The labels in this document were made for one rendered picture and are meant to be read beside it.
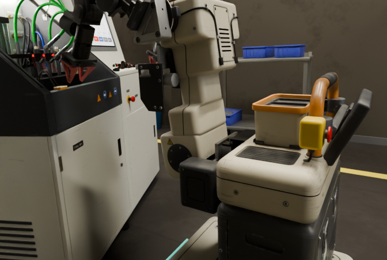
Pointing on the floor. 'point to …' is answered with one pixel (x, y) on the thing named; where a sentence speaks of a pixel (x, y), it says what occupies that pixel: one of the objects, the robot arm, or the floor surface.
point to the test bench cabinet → (37, 201)
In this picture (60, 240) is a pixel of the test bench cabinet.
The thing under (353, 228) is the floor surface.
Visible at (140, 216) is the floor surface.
